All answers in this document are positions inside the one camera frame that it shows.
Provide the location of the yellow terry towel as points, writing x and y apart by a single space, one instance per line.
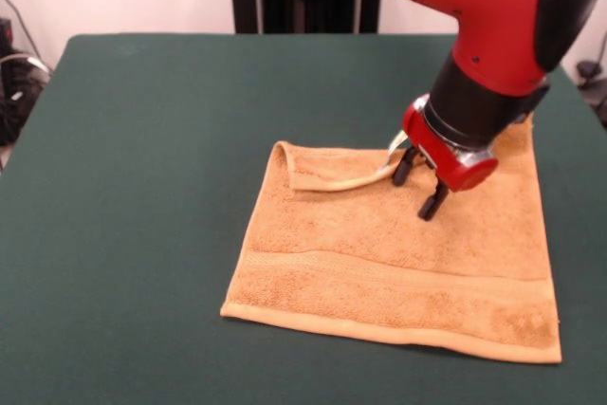
379 272

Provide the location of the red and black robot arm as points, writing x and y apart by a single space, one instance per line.
498 21

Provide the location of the black stand foot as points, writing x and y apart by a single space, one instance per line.
590 70

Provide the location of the dark green tablecloth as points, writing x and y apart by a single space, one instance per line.
118 258

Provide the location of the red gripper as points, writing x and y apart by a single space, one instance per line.
446 165

